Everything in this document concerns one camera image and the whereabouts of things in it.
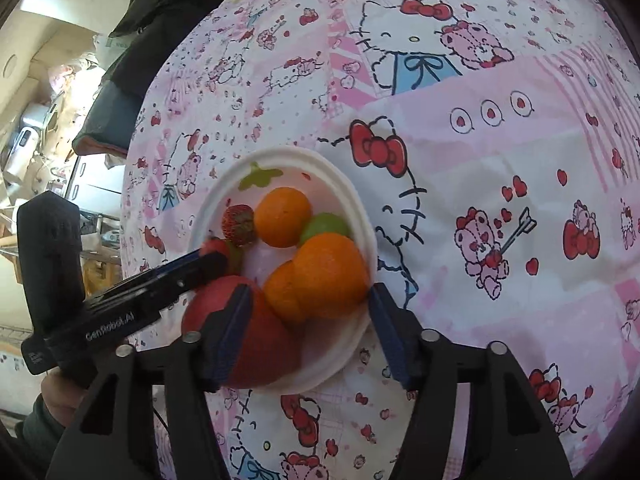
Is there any person's left forearm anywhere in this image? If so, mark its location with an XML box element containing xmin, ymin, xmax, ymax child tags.
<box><xmin>14</xmin><ymin>394</ymin><xmax>76</xmax><ymax>463</ymax></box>

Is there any white cabinet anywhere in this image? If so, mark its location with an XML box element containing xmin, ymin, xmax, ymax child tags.
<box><xmin>64</xmin><ymin>154</ymin><xmax>125</xmax><ymax>213</ymax></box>

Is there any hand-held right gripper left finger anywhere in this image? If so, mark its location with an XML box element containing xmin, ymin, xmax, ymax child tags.
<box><xmin>45</xmin><ymin>284</ymin><xmax>253</xmax><ymax>480</ymax></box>

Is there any orange mandarin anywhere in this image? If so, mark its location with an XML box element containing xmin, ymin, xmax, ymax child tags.
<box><xmin>292</xmin><ymin>233</ymin><xmax>372</xmax><ymax>320</ymax></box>
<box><xmin>253</xmin><ymin>186</ymin><xmax>314</xmax><ymax>249</ymax></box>
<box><xmin>263</xmin><ymin>260</ymin><xmax>312</xmax><ymax>325</ymax></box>

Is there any white and pink plate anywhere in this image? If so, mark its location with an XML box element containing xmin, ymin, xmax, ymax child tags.
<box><xmin>192</xmin><ymin>147</ymin><xmax>377</xmax><ymax>393</ymax></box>

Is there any pink cartoon printed blanket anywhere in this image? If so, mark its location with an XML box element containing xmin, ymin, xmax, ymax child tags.
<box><xmin>119</xmin><ymin>0</ymin><xmax>640</xmax><ymax>480</ymax></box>

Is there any red strawberry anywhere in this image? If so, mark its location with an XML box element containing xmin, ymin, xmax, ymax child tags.
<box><xmin>201</xmin><ymin>237</ymin><xmax>247</xmax><ymax>277</ymax></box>
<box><xmin>221</xmin><ymin>204</ymin><xmax>258</xmax><ymax>247</ymax></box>

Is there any green lime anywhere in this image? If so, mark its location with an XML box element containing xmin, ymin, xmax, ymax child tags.
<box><xmin>299</xmin><ymin>212</ymin><xmax>352</xmax><ymax>246</ymax></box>

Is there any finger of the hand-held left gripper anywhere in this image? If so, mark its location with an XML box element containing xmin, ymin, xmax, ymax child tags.
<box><xmin>106</xmin><ymin>251</ymin><xmax>204</xmax><ymax>297</ymax></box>
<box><xmin>149</xmin><ymin>251</ymin><xmax>231</xmax><ymax>307</ymax></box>

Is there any black jacket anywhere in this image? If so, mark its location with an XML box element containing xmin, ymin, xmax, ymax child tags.
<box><xmin>106</xmin><ymin>0</ymin><xmax>230</xmax><ymax>107</ymax></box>

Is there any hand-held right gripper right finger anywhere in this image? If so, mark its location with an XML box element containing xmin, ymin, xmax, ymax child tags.
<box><xmin>367</xmin><ymin>282</ymin><xmax>573</xmax><ymax>480</ymax></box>

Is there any large red apple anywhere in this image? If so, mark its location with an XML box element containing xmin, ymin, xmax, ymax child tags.
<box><xmin>181</xmin><ymin>276</ymin><xmax>307</xmax><ymax>390</ymax></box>

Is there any white appliance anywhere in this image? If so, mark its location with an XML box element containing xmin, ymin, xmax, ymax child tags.
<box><xmin>1</xmin><ymin>126</ymin><xmax>42</xmax><ymax>182</ymax></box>

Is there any dark blue cushion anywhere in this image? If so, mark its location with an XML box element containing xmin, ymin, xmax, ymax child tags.
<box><xmin>71</xmin><ymin>81</ymin><xmax>152</xmax><ymax>157</ymax></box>

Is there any person's left hand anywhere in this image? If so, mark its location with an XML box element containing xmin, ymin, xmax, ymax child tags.
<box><xmin>39</xmin><ymin>371</ymin><xmax>91</xmax><ymax>428</ymax></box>

